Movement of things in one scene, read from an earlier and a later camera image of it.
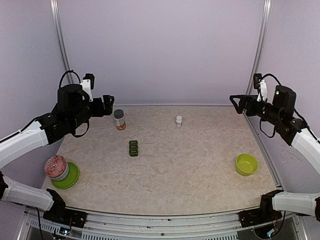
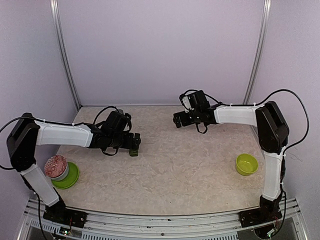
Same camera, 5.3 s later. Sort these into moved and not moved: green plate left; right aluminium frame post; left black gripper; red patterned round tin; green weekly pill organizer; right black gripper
Moved: left black gripper; right black gripper
Not moved: green plate left; red patterned round tin; right aluminium frame post; green weekly pill organizer
